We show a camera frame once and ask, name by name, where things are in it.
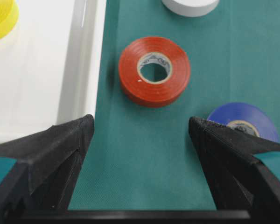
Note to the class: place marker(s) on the blue tape roll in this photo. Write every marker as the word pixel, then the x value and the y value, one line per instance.
pixel 246 118

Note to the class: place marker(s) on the yellow tape roll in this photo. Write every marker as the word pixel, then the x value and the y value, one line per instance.
pixel 9 14

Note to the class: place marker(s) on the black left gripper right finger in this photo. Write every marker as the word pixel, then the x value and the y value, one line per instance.
pixel 237 178

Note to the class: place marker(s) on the white tape roll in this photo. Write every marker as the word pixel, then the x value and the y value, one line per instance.
pixel 191 8

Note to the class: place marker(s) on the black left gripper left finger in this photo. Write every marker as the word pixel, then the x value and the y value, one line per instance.
pixel 40 171

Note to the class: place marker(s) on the white plastic case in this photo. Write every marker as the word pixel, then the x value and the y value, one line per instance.
pixel 49 65

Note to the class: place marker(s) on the red tape roll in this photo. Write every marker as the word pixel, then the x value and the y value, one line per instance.
pixel 153 71

